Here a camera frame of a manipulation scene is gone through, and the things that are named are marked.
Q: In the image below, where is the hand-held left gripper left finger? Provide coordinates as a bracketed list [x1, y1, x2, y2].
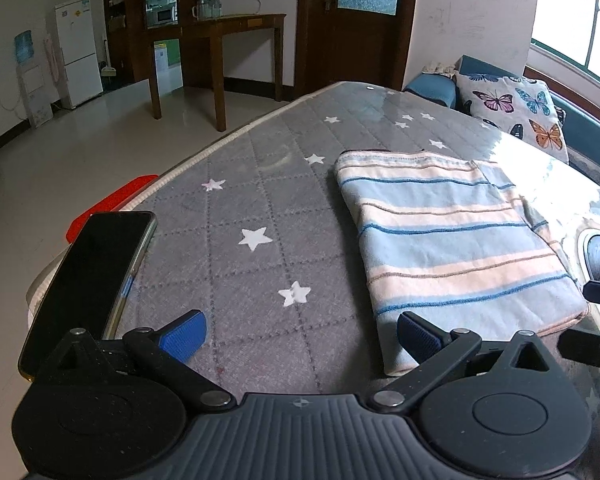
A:
[42, 310, 233, 415]

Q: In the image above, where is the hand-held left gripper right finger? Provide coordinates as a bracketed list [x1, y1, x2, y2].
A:
[372, 312, 566, 413]

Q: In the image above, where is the blue beige striped sweater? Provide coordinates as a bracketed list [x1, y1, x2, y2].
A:
[334, 149, 591, 377]

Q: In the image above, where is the black smartphone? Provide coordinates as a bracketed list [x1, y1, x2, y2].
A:
[18, 211, 159, 382]

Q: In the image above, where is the red plastic stool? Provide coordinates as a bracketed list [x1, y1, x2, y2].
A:
[65, 174, 159, 247]

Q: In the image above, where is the grey star-patterned table cover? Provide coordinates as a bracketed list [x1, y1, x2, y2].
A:
[27, 80, 600, 480]

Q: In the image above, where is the butterfly print pillow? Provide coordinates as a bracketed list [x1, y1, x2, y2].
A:
[452, 71, 572, 163]

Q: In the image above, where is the blue sofa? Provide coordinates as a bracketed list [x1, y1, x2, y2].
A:
[402, 54, 600, 186]

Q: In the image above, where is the green-framed window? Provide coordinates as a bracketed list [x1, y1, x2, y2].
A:
[525, 0, 600, 138]

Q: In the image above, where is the beige cloth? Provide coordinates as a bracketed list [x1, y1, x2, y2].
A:
[421, 61, 457, 79]

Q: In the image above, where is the white dustpan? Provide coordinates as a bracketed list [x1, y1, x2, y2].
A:
[99, 35, 117, 79]

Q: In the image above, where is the dark wooden desk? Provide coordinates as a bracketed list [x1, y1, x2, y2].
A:
[147, 12, 287, 133]

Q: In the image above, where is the white water dispenser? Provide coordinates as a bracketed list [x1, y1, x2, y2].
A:
[13, 30, 52, 127]

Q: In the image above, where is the white refrigerator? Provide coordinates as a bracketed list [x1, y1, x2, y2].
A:
[55, 0, 105, 110]

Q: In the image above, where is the dark wooden door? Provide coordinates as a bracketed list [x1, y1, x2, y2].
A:
[295, 0, 422, 92]

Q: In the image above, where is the microwave oven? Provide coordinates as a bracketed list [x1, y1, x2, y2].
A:
[147, 5, 179, 25]

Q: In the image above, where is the dark wooden cabinet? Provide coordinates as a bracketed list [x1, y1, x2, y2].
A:
[101, 0, 221, 88]

